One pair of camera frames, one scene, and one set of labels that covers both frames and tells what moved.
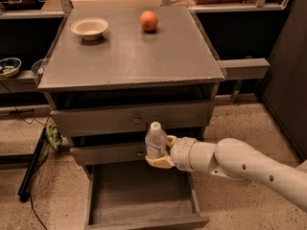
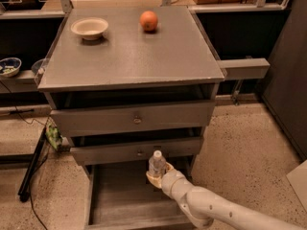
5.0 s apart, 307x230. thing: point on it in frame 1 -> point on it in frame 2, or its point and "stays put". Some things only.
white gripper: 180,153 -> 168,178
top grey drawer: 177,118 stays put
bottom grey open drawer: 140,195 stays put
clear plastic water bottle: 155,141 -> 156,165
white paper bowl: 90,29 stays put
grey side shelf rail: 244,68 stays put
